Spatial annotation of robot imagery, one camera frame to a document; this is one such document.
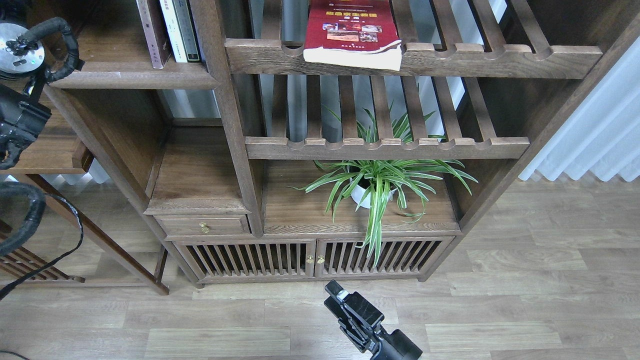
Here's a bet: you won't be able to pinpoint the dark wooden bookshelf cabinet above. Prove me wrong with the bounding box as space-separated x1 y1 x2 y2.
26 0 639 285

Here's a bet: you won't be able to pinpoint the white plant pot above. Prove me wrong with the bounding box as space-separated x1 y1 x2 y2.
350 183 397 210

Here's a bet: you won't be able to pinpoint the maroon book white characters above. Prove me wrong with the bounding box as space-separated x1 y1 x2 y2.
136 0 172 69

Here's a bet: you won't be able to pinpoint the dark green upright book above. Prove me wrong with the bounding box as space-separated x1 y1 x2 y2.
173 0 202 63

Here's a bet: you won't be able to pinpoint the brass drawer knob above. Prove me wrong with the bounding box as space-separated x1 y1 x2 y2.
199 222 211 234

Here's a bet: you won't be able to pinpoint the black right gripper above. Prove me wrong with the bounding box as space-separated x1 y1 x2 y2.
324 280 423 360

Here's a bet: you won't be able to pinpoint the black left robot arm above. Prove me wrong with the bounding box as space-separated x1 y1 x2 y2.
0 0 85 300

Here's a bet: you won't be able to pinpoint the green spider plant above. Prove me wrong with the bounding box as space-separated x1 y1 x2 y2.
290 100 479 268

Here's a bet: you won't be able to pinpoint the wooden side table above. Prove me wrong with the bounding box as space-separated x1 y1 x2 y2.
1 109 169 297

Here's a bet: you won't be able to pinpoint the white upright book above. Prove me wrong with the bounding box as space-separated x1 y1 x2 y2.
159 0 188 63

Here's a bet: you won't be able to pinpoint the white curtain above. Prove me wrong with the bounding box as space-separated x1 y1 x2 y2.
519 39 640 182

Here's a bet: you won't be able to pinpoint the red book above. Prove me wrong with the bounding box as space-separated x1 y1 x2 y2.
302 0 403 71

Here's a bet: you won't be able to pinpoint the brass cabinet door knobs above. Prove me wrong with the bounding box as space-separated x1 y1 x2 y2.
305 255 325 264

